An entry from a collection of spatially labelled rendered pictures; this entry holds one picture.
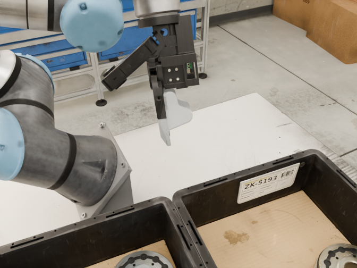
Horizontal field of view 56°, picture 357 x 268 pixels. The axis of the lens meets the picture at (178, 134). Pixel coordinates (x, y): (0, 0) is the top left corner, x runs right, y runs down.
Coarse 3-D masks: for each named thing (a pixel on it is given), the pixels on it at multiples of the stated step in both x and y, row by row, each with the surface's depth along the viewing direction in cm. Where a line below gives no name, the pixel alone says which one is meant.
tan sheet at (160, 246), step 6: (162, 240) 59; (144, 246) 58; (150, 246) 58; (156, 246) 58; (162, 246) 58; (132, 252) 58; (162, 252) 58; (168, 252) 58; (114, 258) 57; (120, 258) 57; (168, 258) 57; (96, 264) 56; (102, 264) 56; (108, 264) 56; (114, 264) 56; (174, 264) 56
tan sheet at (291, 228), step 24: (240, 216) 63; (264, 216) 63; (288, 216) 63; (312, 216) 63; (216, 240) 59; (240, 240) 59; (264, 240) 59; (288, 240) 59; (312, 240) 59; (336, 240) 59; (216, 264) 56; (240, 264) 56; (264, 264) 56; (288, 264) 56; (312, 264) 56
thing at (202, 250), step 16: (288, 160) 61; (320, 160) 61; (224, 176) 58; (240, 176) 58; (336, 176) 58; (176, 192) 55; (192, 192) 55; (176, 208) 52; (192, 224) 50; (192, 240) 48; (208, 256) 46
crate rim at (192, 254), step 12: (144, 204) 53; (156, 204) 53; (168, 204) 53; (96, 216) 51; (108, 216) 51; (120, 216) 51; (168, 216) 52; (60, 228) 50; (72, 228) 50; (84, 228) 50; (180, 228) 50; (24, 240) 48; (36, 240) 49; (48, 240) 48; (180, 240) 48; (0, 252) 47; (12, 252) 47; (192, 252) 47; (192, 264) 45
